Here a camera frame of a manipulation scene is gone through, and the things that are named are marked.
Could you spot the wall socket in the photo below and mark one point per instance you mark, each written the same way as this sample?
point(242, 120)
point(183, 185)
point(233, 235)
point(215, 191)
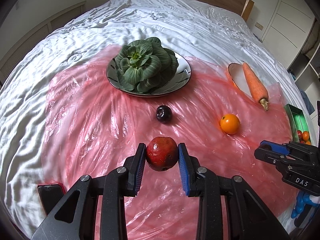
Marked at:
point(259, 26)

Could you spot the small blue item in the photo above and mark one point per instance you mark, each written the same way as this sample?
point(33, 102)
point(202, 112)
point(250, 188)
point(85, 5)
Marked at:
point(291, 73)

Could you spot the white wardrobe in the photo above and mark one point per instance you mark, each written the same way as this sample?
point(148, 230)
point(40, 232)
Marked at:
point(287, 12)

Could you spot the green bok choy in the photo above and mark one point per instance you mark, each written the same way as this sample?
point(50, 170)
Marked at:
point(140, 65)

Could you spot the green metal tray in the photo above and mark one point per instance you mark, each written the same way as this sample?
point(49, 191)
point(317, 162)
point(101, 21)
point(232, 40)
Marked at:
point(298, 117)

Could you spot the white shelf unit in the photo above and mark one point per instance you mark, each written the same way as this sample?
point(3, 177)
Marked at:
point(313, 66)

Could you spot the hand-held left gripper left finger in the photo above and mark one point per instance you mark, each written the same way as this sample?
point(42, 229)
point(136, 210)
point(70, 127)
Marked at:
point(138, 167)

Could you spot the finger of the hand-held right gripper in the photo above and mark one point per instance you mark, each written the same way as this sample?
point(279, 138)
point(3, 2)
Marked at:
point(273, 147)
point(266, 155)

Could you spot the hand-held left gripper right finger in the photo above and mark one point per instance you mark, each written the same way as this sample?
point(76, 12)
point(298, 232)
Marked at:
point(183, 170)

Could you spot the white plate with dark rim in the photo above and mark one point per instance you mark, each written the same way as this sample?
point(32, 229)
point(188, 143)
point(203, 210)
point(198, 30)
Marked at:
point(237, 77)

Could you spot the blue cloth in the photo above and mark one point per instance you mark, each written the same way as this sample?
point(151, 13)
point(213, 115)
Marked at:
point(306, 100)

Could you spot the dark purple plum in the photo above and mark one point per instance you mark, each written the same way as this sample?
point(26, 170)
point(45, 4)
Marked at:
point(163, 113)

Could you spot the patterned ceramic plate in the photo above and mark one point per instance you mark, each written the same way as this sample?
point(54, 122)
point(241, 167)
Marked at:
point(180, 77)

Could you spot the white bed sheet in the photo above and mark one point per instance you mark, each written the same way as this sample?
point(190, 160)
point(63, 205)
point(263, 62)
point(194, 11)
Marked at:
point(175, 17)

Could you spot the pink plastic sheet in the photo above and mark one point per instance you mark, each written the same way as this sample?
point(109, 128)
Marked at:
point(100, 130)

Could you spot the red-cased smartphone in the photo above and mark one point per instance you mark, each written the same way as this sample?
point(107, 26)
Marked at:
point(51, 197)

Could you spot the red apple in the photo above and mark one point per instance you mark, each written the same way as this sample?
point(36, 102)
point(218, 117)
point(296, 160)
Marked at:
point(162, 152)

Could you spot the orange carrot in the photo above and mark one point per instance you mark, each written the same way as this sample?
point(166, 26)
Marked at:
point(253, 82)

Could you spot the person's right hand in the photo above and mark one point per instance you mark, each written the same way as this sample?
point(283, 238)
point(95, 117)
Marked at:
point(301, 202)

